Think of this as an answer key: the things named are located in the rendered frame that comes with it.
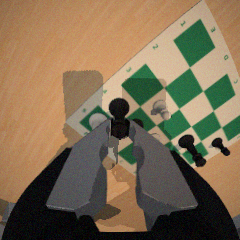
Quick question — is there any white pawn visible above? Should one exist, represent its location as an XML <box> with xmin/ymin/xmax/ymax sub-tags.
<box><xmin>151</xmin><ymin>133</ymin><xmax>161</xmax><ymax>141</ymax></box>
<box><xmin>153</xmin><ymin>100</ymin><xmax>171</xmax><ymax>120</ymax></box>

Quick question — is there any green and white chessboard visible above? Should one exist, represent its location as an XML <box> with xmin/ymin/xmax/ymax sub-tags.
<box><xmin>65</xmin><ymin>0</ymin><xmax>240</xmax><ymax>177</ymax></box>

